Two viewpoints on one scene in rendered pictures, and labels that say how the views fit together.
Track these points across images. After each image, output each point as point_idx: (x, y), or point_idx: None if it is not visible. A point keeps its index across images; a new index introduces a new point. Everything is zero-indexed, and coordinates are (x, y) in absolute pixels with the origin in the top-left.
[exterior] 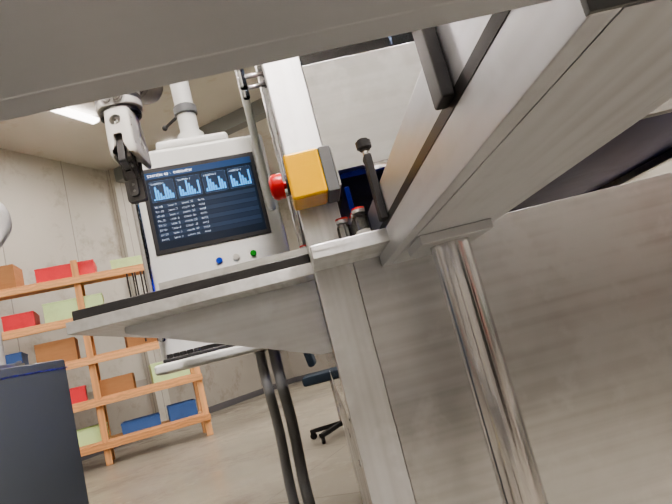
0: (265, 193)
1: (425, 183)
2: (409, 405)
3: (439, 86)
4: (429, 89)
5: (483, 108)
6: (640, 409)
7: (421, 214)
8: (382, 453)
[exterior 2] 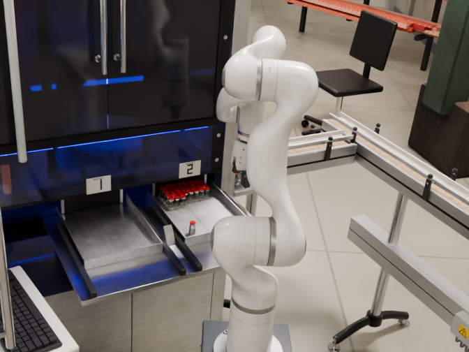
0: (24, 145)
1: (301, 168)
2: None
3: (329, 158)
4: (326, 158)
5: (333, 163)
6: None
7: (292, 174)
8: None
